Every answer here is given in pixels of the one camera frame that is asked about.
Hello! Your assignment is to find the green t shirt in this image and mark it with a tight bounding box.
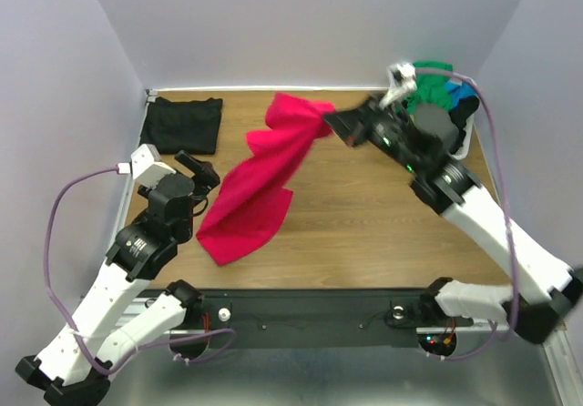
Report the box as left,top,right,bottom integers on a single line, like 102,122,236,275
402,73,453,114

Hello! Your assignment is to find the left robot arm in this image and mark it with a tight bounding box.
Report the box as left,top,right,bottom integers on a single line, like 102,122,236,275
15,145,220,405

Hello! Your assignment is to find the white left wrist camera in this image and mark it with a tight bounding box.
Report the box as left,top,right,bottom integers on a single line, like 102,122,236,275
116,144,177,188

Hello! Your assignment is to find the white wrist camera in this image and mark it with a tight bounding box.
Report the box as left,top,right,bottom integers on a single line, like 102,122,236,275
379,62,417,109
116,144,177,188

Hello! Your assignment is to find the pink t shirt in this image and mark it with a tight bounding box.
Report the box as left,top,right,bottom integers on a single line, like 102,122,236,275
196,93,334,267

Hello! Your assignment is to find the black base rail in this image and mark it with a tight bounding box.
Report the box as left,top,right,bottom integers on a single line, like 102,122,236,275
149,287,475,350

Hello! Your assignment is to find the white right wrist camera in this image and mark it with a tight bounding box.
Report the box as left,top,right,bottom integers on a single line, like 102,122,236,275
379,62,417,109

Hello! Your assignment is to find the folded black t shirt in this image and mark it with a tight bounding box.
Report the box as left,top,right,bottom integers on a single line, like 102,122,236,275
139,97,223,156

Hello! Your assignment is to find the black t shirt in basket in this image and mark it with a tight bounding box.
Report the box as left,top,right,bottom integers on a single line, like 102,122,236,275
449,96,480,157

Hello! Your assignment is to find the white plastic laundry basket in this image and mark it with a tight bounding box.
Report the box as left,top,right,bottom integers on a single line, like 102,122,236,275
449,76,476,160

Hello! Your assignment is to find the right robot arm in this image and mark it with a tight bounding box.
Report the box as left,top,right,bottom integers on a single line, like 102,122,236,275
323,96,582,345

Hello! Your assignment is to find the blue t shirt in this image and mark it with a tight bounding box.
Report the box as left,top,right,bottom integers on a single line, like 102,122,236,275
445,81,476,108

